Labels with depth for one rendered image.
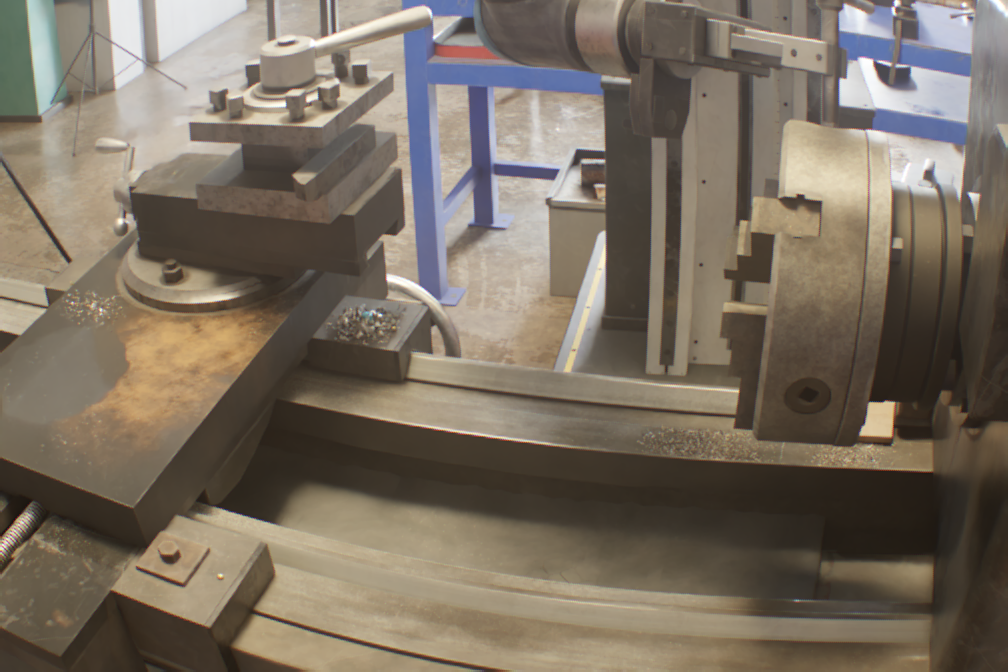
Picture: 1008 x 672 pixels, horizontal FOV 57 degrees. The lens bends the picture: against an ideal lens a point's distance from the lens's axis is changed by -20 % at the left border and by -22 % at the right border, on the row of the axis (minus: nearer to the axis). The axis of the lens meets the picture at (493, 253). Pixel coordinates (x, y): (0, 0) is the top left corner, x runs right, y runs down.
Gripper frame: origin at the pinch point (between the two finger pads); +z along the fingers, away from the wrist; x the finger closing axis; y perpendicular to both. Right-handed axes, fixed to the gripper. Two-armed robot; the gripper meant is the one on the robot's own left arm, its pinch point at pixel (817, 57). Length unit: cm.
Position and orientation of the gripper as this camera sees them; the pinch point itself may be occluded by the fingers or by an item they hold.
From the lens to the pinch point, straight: 84.8
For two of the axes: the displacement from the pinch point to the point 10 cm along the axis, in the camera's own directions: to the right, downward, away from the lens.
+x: 6.9, -0.7, 7.2
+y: 0.9, -9.8, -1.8
